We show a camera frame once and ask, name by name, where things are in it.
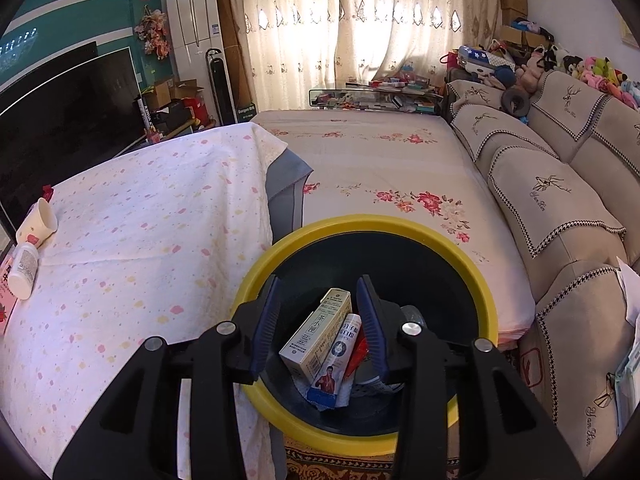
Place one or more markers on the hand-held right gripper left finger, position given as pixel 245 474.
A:
pixel 265 330

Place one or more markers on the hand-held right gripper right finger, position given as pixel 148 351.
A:
pixel 372 330

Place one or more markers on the small red sachet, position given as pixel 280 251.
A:
pixel 355 357

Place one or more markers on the white toothpaste tube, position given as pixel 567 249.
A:
pixel 335 360

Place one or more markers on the cream medicine box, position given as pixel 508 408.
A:
pixel 315 335

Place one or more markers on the black bin with yellow rim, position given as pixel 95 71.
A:
pixel 360 225

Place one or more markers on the white paper cup pink print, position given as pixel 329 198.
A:
pixel 37 222

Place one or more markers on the patterned floor rug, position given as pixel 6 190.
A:
pixel 340 465

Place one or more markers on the grey under cloth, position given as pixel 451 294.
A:
pixel 287 190

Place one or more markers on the white dotted tablecloth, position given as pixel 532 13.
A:
pixel 150 240

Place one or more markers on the floral bed sheet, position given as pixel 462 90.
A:
pixel 375 170

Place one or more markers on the dark blue box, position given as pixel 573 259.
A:
pixel 246 114

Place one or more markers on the beige sofa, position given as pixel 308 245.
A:
pixel 550 200

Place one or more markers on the red bag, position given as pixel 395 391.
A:
pixel 195 110

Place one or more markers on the glass coffee table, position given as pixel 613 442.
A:
pixel 375 96

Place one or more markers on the tall black box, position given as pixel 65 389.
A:
pixel 145 112

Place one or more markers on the black tower fan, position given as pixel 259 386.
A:
pixel 220 85

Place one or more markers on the white plastic bottle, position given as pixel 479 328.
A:
pixel 22 270

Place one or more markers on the open cardboard boxes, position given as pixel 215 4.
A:
pixel 172 91

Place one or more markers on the clear document pouch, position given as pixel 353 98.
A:
pixel 627 385

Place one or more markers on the pink red packet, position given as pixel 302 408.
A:
pixel 4 305

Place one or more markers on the white paper sheets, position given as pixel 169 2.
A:
pixel 631 285

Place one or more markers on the grey neck pillow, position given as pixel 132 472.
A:
pixel 516 101

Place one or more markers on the brown cardboard sheet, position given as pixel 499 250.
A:
pixel 232 50

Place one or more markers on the black flat television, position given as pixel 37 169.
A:
pixel 60 125

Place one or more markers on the blue star print bag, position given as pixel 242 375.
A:
pixel 482 57

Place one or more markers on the white standing air conditioner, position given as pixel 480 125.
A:
pixel 192 35

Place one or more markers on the cream embroidered curtain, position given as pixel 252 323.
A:
pixel 375 25

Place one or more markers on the hanging flower decoration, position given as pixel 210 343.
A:
pixel 154 35

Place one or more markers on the pile of plush toys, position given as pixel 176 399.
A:
pixel 590 70

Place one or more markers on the stack of cardboard boxes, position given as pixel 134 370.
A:
pixel 517 20

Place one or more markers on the wall picture frame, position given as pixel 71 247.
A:
pixel 625 30

